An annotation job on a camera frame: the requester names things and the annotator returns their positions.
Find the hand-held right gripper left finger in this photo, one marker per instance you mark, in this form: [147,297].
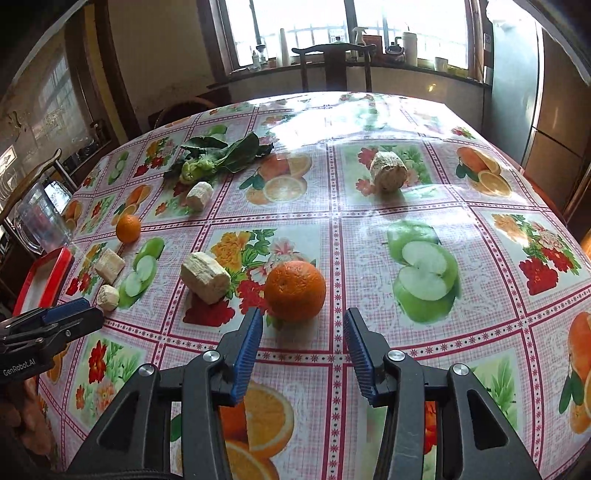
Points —
[247,350]

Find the white cone roll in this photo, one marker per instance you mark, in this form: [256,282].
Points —
[284,48]

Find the clear glass pitcher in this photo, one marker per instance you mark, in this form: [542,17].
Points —
[41,221]

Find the glass door wooden cabinet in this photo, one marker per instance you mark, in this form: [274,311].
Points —
[46,106]

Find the large orange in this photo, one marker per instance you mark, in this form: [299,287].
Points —
[295,290]

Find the small glass bottle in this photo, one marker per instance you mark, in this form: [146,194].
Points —
[261,55]

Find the spray bottle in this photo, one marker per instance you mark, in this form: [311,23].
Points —
[358,44]

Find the dark wooden chair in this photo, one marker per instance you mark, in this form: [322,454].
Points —
[334,64]

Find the fruit print tablecloth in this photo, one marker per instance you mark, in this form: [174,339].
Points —
[351,258]

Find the small peeled sugarcane piece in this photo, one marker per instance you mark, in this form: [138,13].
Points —
[107,297]

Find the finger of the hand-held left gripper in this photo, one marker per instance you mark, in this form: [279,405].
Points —
[78,324]
[64,310]

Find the red plastic tray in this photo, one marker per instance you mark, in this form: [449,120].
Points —
[32,277]

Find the round back chair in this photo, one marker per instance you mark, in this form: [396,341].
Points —
[184,113]

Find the dark kettle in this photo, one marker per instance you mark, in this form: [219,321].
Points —
[395,53]

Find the tall grey refrigerator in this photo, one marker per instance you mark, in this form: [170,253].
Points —
[554,115]

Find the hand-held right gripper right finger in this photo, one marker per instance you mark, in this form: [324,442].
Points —
[358,350]

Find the brown wooden chair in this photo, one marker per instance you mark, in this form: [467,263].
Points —
[27,182]

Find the small orange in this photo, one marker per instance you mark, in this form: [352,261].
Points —
[128,228]

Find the leafy green vegetable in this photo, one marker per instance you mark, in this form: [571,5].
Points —
[235,150]

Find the white thermos jug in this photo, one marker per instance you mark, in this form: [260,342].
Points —
[410,48]

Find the thick peeled sugarcane piece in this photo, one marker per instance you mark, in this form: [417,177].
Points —
[205,277]
[388,173]

